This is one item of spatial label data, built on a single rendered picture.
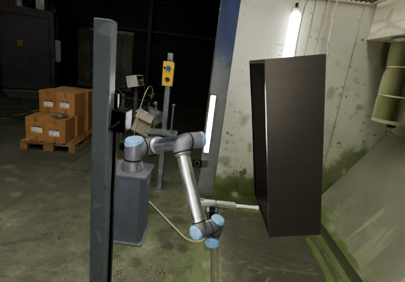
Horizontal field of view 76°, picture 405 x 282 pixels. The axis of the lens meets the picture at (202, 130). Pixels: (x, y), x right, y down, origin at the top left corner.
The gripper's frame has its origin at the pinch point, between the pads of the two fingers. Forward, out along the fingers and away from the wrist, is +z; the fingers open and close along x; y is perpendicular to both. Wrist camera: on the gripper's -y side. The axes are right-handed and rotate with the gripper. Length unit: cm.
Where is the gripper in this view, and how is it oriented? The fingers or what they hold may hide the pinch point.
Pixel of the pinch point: (211, 205)
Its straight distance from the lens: 209.3
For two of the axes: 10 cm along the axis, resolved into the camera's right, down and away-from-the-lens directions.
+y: -0.6, 9.3, 3.6
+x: 10.0, 0.6, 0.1
